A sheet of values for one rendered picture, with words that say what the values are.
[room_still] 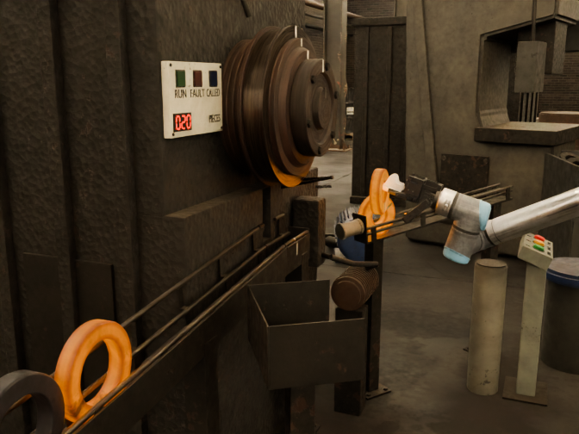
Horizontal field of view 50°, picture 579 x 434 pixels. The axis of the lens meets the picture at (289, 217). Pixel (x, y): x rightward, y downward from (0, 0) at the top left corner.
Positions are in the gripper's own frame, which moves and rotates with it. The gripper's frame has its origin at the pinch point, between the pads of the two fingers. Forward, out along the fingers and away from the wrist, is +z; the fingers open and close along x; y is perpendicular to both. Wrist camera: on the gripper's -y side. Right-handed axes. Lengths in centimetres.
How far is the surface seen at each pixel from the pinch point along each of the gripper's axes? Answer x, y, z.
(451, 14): -239, 74, 36
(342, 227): -0.9, -19.1, 8.4
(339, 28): -818, 46, 303
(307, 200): 10.7, -10.8, 20.3
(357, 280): 6.2, -32.6, -3.9
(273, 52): 47, 35, 30
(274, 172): 47, 4, 21
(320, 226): 10.0, -17.9, 13.5
